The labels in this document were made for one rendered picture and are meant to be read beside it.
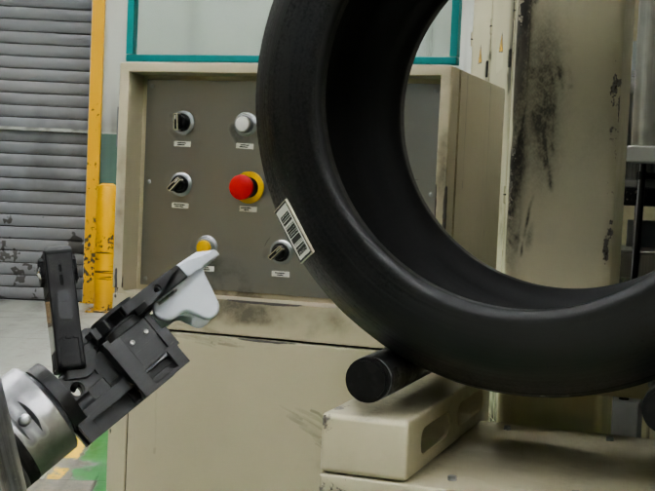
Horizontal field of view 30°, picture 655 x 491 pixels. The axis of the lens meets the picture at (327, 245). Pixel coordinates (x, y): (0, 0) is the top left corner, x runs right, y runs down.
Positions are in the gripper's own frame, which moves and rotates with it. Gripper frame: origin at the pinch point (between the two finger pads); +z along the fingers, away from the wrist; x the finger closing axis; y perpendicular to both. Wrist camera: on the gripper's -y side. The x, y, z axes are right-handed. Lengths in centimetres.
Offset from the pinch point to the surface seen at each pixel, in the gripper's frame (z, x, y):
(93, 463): 44, -354, 10
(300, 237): 8.9, 0.7, 4.7
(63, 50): 325, -823, -263
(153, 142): 34, -76, -25
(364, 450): 0.4, -1.2, 24.5
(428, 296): 11.7, 8.1, 16.8
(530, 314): 15.8, 13.6, 23.7
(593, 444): 26, -12, 44
